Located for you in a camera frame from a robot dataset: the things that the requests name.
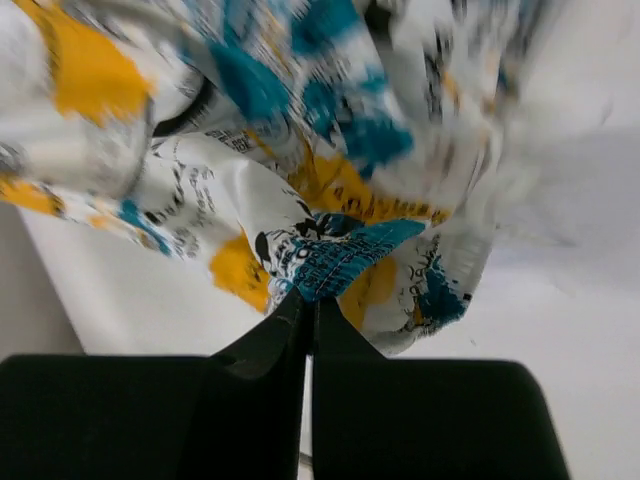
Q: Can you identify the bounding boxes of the patterned white blue yellow shorts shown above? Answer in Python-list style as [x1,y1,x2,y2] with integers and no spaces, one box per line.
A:
[1,1,543,354]

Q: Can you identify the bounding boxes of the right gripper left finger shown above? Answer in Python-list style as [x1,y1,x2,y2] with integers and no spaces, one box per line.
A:
[1,291,306,479]

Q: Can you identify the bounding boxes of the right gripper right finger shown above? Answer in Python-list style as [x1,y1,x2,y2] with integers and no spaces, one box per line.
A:
[311,299,569,480]

